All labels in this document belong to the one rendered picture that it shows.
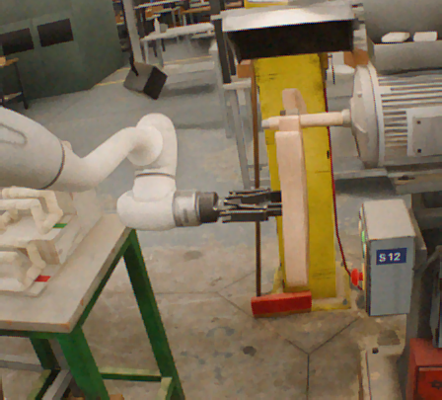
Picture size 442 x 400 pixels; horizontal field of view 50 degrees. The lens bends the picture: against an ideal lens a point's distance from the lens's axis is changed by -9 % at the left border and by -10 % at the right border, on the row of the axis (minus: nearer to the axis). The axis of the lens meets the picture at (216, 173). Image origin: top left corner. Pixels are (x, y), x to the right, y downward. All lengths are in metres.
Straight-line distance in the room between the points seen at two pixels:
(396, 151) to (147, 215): 0.60
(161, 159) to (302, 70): 1.02
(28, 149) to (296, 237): 0.57
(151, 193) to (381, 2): 0.73
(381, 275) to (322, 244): 1.40
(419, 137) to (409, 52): 0.19
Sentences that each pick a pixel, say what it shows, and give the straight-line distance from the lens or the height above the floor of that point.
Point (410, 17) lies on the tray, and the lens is 1.29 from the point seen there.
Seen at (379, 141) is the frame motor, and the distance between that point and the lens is 1.15.
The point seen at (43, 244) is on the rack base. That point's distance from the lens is 1.47.
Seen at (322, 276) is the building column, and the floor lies 0.17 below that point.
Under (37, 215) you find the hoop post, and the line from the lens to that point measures 1.46.
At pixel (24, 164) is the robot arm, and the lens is 0.78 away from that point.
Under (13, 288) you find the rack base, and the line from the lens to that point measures 1.44.
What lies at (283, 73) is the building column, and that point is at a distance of 2.11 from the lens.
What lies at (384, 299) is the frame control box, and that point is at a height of 0.97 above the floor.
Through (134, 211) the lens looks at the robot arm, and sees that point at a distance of 1.24.
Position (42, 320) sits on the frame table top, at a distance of 1.29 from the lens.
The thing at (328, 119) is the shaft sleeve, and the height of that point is 1.26.
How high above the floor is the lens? 1.64
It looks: 22 degrees down
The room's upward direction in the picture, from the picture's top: 10 degrees counter-clockwise
